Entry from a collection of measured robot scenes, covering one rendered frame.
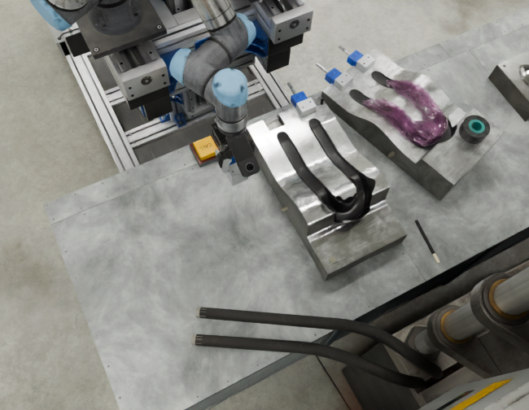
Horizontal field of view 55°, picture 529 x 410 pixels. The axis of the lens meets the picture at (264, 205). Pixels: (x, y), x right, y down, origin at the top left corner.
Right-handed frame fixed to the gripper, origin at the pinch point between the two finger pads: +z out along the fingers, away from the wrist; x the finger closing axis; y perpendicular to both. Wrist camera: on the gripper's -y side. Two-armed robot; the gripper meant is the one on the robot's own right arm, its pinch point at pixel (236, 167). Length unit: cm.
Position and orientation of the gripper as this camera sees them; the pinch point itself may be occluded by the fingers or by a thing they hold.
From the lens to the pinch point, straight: 140.8
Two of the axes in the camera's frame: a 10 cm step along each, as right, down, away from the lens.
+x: -8.9, 4.0, -2.2
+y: -4.6, -8.2, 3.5
